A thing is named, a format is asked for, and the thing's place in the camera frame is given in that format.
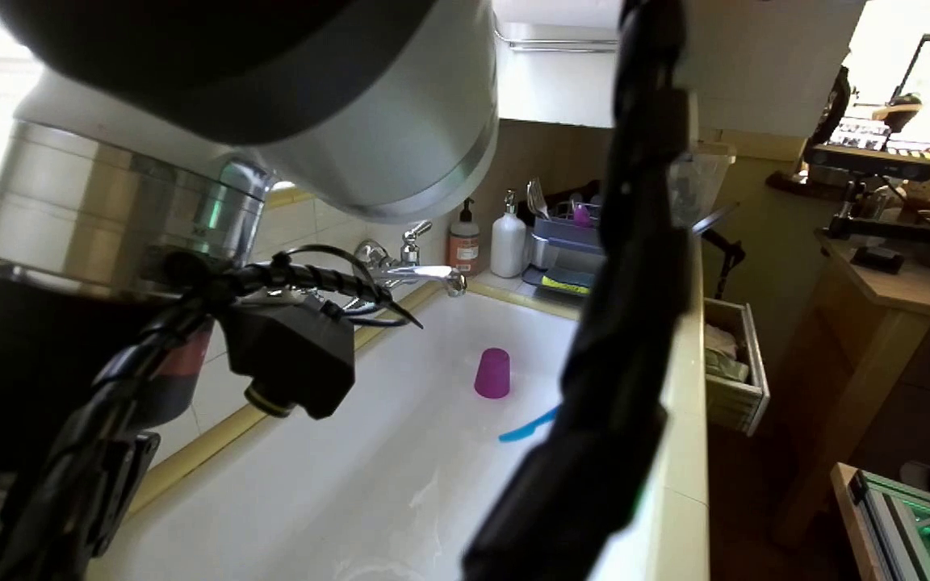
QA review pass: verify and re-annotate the black braided cable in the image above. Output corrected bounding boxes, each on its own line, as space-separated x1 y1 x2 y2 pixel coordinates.
460 0 694 581

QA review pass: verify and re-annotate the green white crate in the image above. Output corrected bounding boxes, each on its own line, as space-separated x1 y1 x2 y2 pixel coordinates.
830 466 930 581

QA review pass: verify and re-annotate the purple plastic cup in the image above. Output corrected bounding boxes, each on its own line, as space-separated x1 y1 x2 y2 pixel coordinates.
474 348 509 401

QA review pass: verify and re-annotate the white plastic bottle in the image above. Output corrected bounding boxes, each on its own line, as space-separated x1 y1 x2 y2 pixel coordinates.
491 192 528 277

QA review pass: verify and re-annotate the wooden side table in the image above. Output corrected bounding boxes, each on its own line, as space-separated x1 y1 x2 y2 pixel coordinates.
772 237 930 544

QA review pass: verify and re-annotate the blue plastic container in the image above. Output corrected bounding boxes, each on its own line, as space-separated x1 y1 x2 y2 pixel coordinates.
528 219 603 298

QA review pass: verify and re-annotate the blue plastic utensil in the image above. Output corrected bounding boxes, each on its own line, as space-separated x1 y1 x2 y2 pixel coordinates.
498 405 561 441

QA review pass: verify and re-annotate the open wooden drawer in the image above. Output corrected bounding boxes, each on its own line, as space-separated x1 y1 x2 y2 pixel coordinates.
704 298 772 435

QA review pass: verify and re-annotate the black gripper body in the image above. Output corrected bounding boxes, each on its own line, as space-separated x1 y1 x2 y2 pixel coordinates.
0 263 210 581

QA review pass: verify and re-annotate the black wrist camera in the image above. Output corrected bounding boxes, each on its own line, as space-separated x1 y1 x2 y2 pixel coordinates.
220 302 355 418

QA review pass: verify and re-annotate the chrome wall faucet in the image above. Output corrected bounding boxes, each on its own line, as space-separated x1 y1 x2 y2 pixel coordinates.
355 219 467 294

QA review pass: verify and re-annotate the brown soap pump bottle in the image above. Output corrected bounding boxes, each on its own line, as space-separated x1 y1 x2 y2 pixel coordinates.
445 203 480 273

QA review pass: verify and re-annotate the white ceramic sink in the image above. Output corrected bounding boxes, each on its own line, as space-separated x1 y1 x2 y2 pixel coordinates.
88 286 704 581

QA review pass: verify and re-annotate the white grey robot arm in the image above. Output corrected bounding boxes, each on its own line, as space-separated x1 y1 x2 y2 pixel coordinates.
0 0 498 581

